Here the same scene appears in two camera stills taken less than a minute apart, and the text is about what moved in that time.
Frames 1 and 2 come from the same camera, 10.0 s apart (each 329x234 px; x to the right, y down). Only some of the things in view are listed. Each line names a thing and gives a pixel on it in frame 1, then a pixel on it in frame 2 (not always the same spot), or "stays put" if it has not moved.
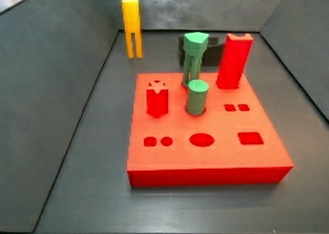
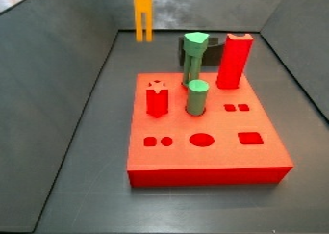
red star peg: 158,99 stays put
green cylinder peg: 198,96 stays put
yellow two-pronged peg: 133,26 -> 143,5
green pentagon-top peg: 195,46 stays put
